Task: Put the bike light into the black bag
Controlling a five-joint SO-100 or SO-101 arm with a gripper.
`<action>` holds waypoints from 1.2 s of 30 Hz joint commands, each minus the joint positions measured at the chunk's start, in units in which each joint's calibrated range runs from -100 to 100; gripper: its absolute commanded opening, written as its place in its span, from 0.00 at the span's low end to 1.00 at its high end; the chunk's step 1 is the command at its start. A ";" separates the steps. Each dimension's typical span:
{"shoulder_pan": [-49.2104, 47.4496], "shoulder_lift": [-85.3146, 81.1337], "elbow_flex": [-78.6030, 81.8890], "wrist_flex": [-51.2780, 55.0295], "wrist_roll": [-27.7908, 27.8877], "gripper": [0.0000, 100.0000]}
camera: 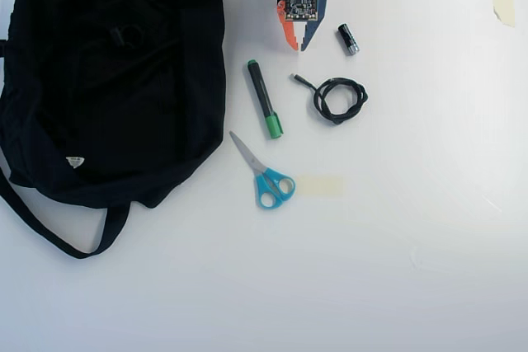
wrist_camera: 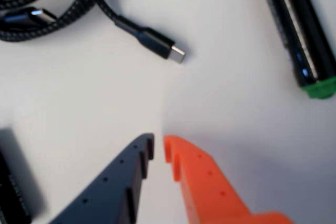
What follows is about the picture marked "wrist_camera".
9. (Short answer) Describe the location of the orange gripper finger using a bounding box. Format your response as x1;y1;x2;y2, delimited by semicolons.
162;134;295;224

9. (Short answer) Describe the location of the navy blue gripper finger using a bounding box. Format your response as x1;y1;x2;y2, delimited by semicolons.
48;132;155;224

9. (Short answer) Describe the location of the black marker with green cap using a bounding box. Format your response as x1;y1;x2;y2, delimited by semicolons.
255;0;336;100

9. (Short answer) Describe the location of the black braided USB cable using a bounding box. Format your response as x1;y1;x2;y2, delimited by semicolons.
0;0;186;66

